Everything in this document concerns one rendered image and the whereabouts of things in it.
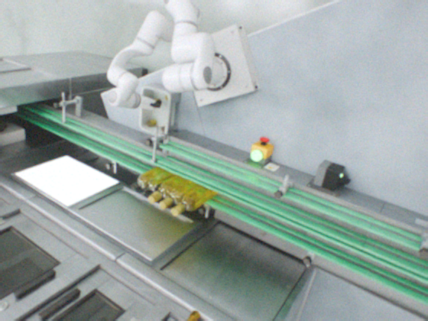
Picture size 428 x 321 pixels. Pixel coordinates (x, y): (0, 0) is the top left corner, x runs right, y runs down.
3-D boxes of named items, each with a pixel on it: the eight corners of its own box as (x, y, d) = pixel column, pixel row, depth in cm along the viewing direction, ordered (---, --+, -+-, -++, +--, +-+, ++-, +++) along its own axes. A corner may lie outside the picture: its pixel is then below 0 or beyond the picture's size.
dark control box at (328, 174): (319, 176, 142) (312, 184, 136) (325, 158, 139) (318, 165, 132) (340, 184, 138) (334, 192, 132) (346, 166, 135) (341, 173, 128)
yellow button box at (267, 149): (256, 154, 156) (248, 159, 150) (260, 138, 153) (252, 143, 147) (271, 160, 152) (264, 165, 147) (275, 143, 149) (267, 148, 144)
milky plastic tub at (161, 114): (149, 124, 187) (138, 128, 181) (153, 82, 178) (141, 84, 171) (176, 134, 179) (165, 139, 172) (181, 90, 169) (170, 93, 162)
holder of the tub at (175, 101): (150, 134, 190) (140, 137, 184) (154, 82, 178) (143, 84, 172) (176, 144, 181) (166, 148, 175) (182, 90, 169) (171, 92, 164)
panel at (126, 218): (67, 158, 201) (11, 178, 176) (66, 154, 200) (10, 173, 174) (202, 226, 156) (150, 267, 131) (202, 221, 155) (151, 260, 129)
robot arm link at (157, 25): (155, 46, 132) (180, 62, 143) (183, -8, 128) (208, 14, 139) (132, 34, 142) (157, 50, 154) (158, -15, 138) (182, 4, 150)
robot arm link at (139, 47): (158, 50, 145) (134, 95, 149) (137, 38, 150) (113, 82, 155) (147, 42, 137) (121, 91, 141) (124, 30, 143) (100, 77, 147)
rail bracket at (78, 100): (85, 115, 211) (53, 123, 194) (85, 87, 204) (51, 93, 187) (91, 118, 209) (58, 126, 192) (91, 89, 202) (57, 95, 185)
